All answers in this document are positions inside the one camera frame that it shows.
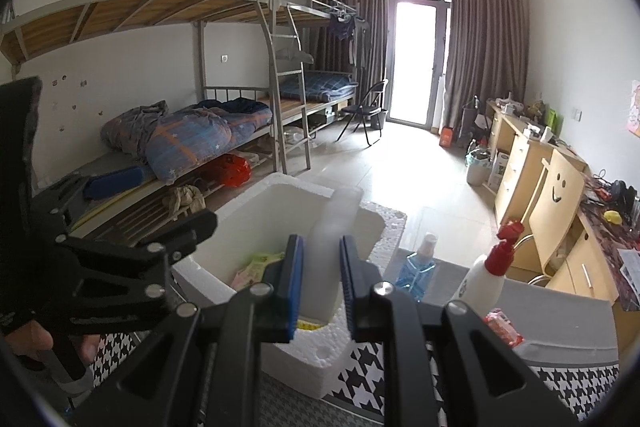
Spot houndstooth tablecloth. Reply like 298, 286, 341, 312
87, 257, 623, 427

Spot wooden chair smiley face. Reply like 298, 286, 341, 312
515, 149, 588, 275

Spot white foam box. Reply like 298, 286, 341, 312
172, 172, 408, 400

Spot hanging dark clothes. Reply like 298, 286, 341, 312
327, 7, 371, 68

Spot beige crumpled cloth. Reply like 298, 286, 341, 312
162, 184, 207, 215

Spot white waste bin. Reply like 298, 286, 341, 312
466, 147, 493, 186

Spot red snack packet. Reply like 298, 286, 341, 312
482, 309, 526, 348

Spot metal bunk bed blue bedding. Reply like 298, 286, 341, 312
272, 0, 371, 142

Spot cartoon wall picture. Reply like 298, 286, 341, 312
627, 79, 640, 130

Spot long wooden desk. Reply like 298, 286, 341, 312
485, 99, 640, 348

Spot blue folded bedding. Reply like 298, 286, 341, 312
279, 71, 361, 102

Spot black headphones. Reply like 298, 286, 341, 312
610, 179, 638, 208

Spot black folding chair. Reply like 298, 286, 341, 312
336, 78, 390, 148

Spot glass balcony door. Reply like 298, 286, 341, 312
385, 0, 453, 128

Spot blue orange patterned quilt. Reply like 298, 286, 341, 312
145, 99, 273, 182

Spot white lotion bottle red pump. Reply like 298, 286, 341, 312
450, 217, 526, 320

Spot red plastic bag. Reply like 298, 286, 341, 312
210, 154, 252, 188

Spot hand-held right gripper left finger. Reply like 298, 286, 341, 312
75, 234, 304, 427

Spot grey purple quilt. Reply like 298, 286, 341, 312
100, 101, 168, 165

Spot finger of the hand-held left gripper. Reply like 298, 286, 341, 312
67, 209, 219, 303
32, 166, 146, 218

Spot person's left hand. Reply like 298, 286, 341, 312
5, 321, 102, 373

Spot metal bunk ladder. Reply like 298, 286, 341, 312
257, 2, 313, 175

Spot metal bunk bed wooden slats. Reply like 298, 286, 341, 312
0, 0, 313, 253

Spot white papers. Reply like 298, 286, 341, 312
617, 247, 640, 283

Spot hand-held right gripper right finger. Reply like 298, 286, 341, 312
340, 234, 576, 427

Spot pastel wipes packet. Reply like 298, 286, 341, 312
231, 254, 286, 293

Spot blue spray bottle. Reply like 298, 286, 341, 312
395, 232, 440, 303

